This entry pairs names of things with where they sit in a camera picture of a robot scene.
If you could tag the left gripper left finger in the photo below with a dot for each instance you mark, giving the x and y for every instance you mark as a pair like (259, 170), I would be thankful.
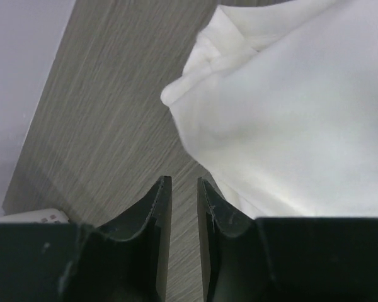
(125, 259)

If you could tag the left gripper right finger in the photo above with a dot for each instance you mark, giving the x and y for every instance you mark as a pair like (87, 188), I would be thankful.
(284, 259)

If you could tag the white t shirt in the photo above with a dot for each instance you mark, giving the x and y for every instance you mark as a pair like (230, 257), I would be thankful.
(280, 104)

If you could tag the white plastic basket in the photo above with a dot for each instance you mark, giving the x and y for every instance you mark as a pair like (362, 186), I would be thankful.
(50, 215)

